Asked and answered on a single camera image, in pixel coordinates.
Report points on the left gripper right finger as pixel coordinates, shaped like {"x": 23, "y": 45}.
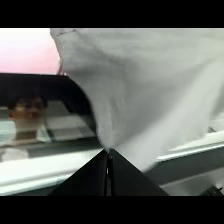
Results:
{"x": 131, "y": 181}

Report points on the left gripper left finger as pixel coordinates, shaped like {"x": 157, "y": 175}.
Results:
{"x": 85, "y": 181}

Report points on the light grey garment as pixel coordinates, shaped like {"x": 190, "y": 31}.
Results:
{"x": 150, "y": 90}

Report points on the person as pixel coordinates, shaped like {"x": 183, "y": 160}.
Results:
{"x": 28, "y": 115}

